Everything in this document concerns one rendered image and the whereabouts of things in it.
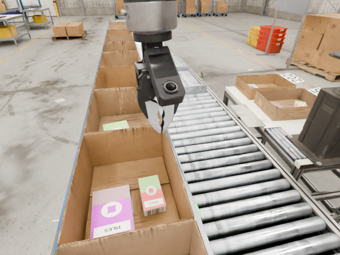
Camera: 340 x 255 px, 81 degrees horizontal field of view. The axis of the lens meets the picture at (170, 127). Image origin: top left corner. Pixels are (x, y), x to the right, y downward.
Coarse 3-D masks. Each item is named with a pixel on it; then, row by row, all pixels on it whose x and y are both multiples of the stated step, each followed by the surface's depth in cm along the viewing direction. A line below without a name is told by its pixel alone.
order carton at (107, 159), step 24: (96, 144) 75; (120, 144) 77; (144, 144) 79; (168, 144) 67; (96, 168) 79; (120, 168) 79; (144, 168) 79; (168, 168) 73; (72, 192) 53; (168, 192) 70; (72, 216) 50; (144, 216) 62; (168, 216) 62; (192, 216) 46; (72, 240) 48
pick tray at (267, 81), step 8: (240, 80) 170; (248, 80) 181; (256, 80) 182; (264, 80) 183; (272, 80) 184; (280, 80) 176; (288, 80) 167; (240, 88) 171; (248, 88) 158; (256, 88) 154; (264, 88) 155; (272, 88) 156; (280, 88) 157; (288, 88) 158; (248, 96) 159
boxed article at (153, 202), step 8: (152, 176) 72; (144, 184) 69; (152, 184) 69; (144, 192) 66; (152, 192) 66; (160, 192) 66; (144, 200) 63; (152, 200) 63; (160, 200) 63; (144, 208) 61; (152, 208) 61; (160, 208) 62
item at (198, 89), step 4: (184, 88) 167; (188, 88) 167; (192, 88) 168; (196, 88) 169; (200, 88) 170; (204, 88) 171; (188, 92) 170; (192, 92) 170; (196, 92) 171; (200, 92) 172; (204, 92) 173
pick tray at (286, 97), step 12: (264, 96) 154; (276, 96) 156; (288, 96) 157; (300, 96) 158; (312, 96) 146; (264, 108) 142; (276, 108) 129; (288, 108) 129; (300, 108) 130; (276, 120) 134
